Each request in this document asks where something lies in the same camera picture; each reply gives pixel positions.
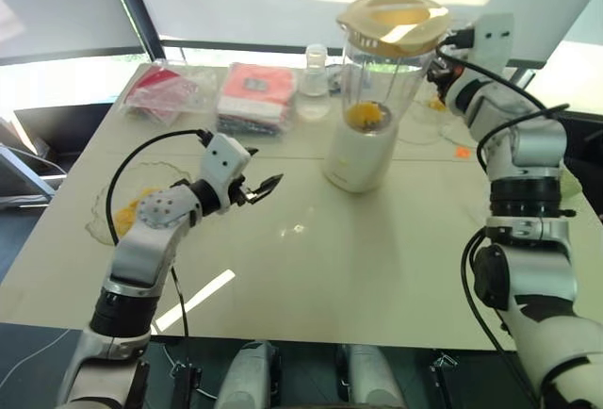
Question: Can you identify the plastic bag with red items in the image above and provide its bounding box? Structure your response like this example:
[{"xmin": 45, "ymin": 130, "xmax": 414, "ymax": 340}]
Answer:
[{"xmin": 122, "ymin": 61, "xmax": 219, "ymax": 128}]

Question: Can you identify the large scalloped glass bowl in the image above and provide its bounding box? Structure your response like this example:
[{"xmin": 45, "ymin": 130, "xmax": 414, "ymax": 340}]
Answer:
[{"xmin": 84, "ymin": 159, "xmax": 190, "ymax": 246}]

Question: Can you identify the small scalloped glass bowl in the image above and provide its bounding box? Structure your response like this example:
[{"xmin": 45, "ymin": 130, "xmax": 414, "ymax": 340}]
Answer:
[{"xmin": 410, "ymin": 90, "xmax": 454, "ymax": 128}]

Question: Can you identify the clear blender jar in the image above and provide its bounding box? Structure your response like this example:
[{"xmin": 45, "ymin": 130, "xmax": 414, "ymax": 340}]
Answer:
[{"xmin": 336, "ymin": 22, "xmax": 448, "ymax": 136}]

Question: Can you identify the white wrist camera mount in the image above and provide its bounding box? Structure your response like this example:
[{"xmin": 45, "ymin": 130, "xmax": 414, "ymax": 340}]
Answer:
[
  {"xmin": 469, "ymin": 12, "xmax": 515, "ymax": 74},
  {"xmin": 199, "ymin": 132, "xmax": 253, "ymax": 208}
]

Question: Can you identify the cream blender lid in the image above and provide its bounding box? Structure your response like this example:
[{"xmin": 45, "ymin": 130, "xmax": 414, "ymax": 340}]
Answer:
[{"xmin": 334, "ymin": 0, "xmax": 451, "ymax": 58}]

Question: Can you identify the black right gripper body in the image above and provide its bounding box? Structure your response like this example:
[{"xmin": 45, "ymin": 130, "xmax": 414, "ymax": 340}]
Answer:
[{"xmin": 425, "ymin": 57, "xmax": 465, "ymax": 100}]

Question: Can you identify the silver rounded robot leg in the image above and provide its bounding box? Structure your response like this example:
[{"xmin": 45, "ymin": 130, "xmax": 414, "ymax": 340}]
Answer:
[
  {"xmin": 345, "ymin": 343, "xmax": 407, "ymax": 409},
  {"xmin": 213, "ymin": 339, "xmax": 280, "ymax": 409}
]

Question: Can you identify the clear glass conical flask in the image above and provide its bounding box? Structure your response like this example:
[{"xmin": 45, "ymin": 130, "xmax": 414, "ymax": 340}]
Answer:
[{"xmin": 297, "ymin": 43, "xmax": 332, "ymax": 121}]

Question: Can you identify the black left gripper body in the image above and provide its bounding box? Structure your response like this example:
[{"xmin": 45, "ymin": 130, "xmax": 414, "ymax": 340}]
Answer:
[{"xmin": 229, "ymin": 174, "xmax": 260, "ymax": 210}]

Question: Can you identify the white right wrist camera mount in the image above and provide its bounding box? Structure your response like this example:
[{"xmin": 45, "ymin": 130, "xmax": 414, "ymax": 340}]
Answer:
[{"xmin": 469, "ymin": 12, "xmax": 515, "ymax": 74}]

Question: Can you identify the black metal clamp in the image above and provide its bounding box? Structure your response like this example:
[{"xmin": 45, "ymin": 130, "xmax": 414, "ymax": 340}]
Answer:
[
  {"xmin": 168, "ymin": 360, "xmax": 204, "ymax": 409},
  {"xmin": 429, "ymin": 351, "xmax": 464, "ymax": 409}
]

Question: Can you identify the cream blender base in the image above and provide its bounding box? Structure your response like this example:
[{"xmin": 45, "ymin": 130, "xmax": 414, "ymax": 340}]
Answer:
[{"xmin": 320, "ymin": 119, "xmax": 399, "ymax": 194}]

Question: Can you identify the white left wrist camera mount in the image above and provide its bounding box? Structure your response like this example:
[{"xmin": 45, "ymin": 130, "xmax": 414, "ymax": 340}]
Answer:
[{"xmin": 199, "ymin": 132, "xmax": 253, "ymax": 208}]

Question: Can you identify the plastic bag with pink cloth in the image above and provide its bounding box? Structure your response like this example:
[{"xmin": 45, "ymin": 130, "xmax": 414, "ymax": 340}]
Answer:
[{"xmin": 216, "ymin": 61, "xmax": 300, "ymax": 138}]

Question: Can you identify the dark window frame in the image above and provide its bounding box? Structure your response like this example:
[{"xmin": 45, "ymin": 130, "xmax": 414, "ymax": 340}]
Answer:
[{"xmin": 101, "ymin": 0, "xmax": 538, "ymax": 88}]

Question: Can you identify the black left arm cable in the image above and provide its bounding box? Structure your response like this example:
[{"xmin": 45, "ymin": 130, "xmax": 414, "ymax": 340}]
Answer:
[{"xmin": 105, "ymin": 129, "xmax": 214, "ymax": 246}]

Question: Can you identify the thin black wire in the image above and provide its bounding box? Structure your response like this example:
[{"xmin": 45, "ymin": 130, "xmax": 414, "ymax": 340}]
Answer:
[{"xmin": 171, "ymin": 263, "xmax": 190, "ymax": 338}]

